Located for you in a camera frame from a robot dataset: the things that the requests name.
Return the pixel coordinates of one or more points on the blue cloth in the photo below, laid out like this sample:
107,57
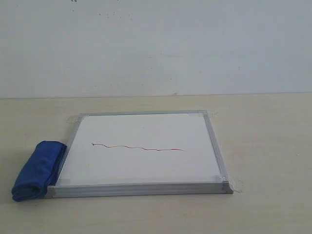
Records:
40,171

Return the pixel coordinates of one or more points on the white board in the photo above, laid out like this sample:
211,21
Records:
140,153

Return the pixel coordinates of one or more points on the clear tape back right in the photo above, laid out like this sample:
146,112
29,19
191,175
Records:
210,114

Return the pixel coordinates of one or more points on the clear tape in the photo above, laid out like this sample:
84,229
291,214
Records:
230,185
74,119
210,114

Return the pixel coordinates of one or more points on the clear tape back left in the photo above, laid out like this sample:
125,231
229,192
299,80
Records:
74,119

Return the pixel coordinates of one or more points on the clear tape front right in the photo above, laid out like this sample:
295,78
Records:
230,185

